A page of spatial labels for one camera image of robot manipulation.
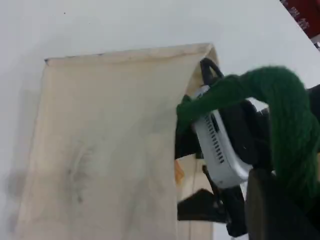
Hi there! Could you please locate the long ridged golden bread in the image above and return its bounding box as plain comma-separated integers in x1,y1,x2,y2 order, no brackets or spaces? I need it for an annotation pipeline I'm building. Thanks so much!
174,159,185,186

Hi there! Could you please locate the green yarn bag handle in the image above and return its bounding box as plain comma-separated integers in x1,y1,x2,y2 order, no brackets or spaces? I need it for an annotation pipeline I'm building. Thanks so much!
176,65,320,213

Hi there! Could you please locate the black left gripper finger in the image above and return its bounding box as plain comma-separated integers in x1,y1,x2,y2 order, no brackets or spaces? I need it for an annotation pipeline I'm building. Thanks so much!
243,168,320,240

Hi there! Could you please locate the red printed box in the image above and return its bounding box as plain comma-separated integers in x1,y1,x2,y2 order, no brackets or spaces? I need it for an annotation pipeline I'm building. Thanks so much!
279,0,320,41

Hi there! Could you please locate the silver white wrist camera box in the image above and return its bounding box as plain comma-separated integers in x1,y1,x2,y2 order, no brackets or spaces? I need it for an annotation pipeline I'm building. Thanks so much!
191,83,254,189

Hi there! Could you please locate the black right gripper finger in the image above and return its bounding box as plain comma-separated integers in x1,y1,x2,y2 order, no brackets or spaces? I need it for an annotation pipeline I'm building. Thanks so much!
177,188,226,223

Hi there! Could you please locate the black camera cable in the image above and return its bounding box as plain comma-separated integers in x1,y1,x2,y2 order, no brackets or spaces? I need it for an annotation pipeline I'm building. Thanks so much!
199,58,225,87

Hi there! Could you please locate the white cloth bag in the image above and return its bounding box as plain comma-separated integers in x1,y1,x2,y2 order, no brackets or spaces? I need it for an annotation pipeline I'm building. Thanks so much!
14,42,221,240

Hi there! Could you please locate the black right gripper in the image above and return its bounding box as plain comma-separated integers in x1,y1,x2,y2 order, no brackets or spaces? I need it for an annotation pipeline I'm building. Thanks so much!
174,98,273,171

